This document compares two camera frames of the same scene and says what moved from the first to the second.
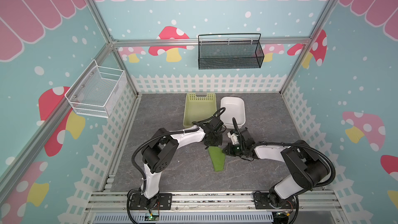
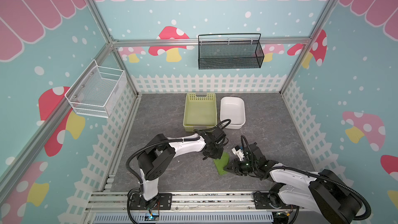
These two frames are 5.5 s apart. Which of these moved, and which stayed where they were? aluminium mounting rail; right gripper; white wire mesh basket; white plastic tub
Moved: right gripper
Stayed: white plastic tub; white wire mesh basket; aluminium mounting rail
